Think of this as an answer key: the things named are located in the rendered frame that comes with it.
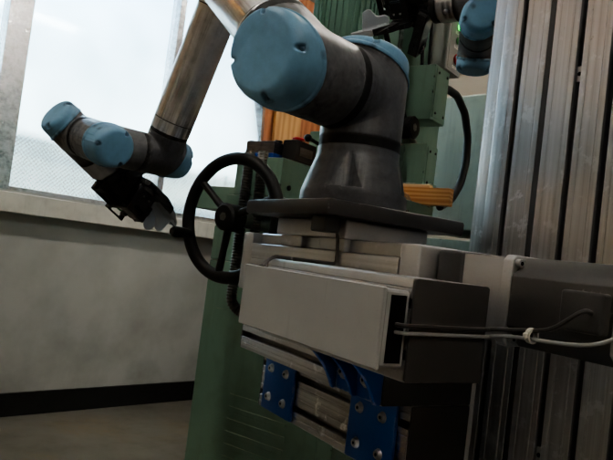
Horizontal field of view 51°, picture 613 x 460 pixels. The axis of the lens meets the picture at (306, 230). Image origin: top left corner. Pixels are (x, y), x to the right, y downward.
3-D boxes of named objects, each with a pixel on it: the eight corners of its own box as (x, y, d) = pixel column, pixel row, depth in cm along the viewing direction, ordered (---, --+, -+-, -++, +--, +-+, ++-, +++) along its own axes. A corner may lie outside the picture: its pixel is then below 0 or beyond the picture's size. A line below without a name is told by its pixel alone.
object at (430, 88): (402, 120, 177) (409, 66, 177) (418, 127, 184) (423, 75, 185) (431, 119, 172) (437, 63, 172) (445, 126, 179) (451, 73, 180)
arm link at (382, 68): (419, 149, 92) (430, 56, 93) (360, 127, 82) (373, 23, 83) (353, 151, 100) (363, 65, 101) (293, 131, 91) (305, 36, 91)
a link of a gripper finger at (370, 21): (345, 15, 148) (384, 1, 147) (352, 39, 151) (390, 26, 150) (346, 17, 146) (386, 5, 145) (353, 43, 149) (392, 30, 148)
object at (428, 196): (244, 194, 184) (246, 180, 184) (249, 195, 185) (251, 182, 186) (448, 205, 147) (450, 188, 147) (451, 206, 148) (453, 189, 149)
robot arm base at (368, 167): (427, 218, 89) (435, 147, 89) (337, 202, 81) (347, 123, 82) (362, 216, 102) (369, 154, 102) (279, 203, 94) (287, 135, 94)
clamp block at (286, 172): (231, 194, 153) (235, 156, 153) (267, 202, 163) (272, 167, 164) (280, 197, 144) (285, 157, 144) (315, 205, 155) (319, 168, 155)
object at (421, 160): (391, 187, 174) (396, 143, 175) (403, 191, 180) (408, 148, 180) (422, 188, 169) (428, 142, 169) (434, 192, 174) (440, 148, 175)
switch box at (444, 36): (426, 69, 185) (432, 15, 186) (441, 79, 193) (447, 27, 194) (446, 67, 182) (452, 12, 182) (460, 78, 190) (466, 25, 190)
